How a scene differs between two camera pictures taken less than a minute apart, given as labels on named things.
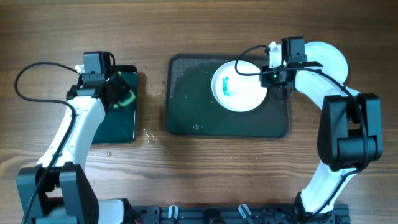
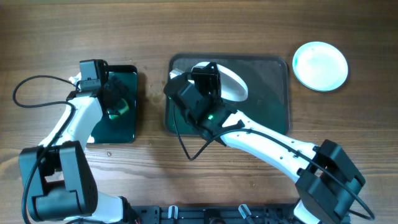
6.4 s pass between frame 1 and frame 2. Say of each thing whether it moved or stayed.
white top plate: stayed
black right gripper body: moved
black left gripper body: moved
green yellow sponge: moved
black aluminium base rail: stayed
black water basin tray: stayed
